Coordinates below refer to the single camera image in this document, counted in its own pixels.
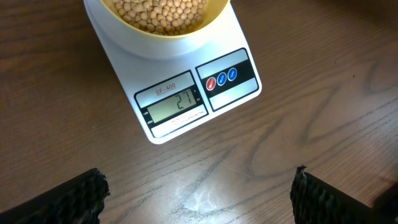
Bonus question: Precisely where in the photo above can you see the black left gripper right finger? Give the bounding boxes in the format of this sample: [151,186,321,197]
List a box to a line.
[290,166,397,224]

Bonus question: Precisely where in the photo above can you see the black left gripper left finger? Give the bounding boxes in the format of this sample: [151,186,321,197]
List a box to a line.
[1,168,110,224]

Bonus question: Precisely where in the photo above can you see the beans in yellow bowl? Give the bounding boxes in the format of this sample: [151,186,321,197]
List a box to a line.
[112,0,208,36]

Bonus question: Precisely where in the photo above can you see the white digital kitchen scale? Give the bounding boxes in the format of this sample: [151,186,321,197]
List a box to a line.
[83,0,262,144]

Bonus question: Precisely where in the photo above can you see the yellow plastic bowl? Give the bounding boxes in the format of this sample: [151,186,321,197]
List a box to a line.
[98,0,230,41]

